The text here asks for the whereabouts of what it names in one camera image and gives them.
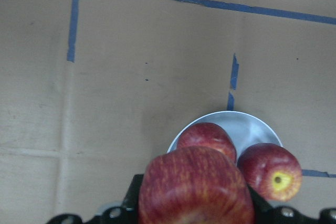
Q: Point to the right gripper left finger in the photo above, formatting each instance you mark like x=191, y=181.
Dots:
x=122, y=212

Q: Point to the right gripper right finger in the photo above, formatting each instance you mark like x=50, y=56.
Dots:
x=265, y=213

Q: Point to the red yellow apple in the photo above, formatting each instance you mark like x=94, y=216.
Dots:
x=194, y=185

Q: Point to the red apple on plate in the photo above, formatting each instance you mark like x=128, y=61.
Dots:
x=271, y=170
x=209, y=135

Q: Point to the light blue plate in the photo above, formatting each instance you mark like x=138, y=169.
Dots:
x=244, y=130

